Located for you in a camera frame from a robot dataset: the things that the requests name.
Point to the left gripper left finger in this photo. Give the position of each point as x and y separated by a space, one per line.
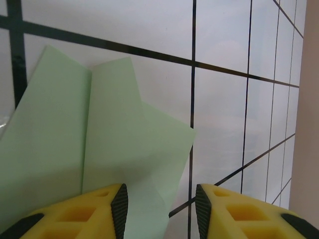
74 219

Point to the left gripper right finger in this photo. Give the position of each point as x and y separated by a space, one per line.
249 219

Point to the light green paper sheet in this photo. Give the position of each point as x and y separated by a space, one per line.
112 124

